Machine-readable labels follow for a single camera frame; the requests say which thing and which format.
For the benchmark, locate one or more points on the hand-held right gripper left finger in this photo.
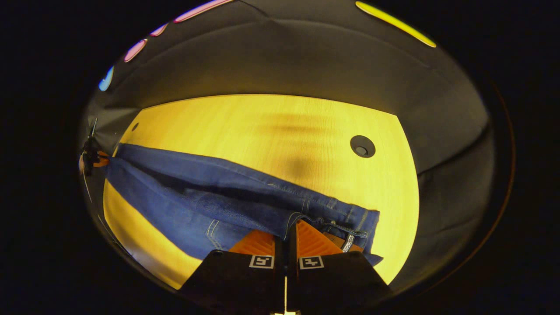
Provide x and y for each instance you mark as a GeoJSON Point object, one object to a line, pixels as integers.
{"type": "Point", "coordinates": [280, 267]}

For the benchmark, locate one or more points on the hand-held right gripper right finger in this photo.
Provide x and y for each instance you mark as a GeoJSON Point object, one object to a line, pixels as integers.
{"type": "Point", "coordinates": [292, 267]}

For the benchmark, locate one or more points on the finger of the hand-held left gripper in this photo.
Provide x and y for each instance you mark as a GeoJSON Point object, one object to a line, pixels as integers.
{"type": "Point", "coordinates": [102, 162]}

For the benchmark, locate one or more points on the blue jeans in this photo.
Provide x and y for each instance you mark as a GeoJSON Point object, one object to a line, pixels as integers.
{"type": "Point", "coordinates": [210, 192]}

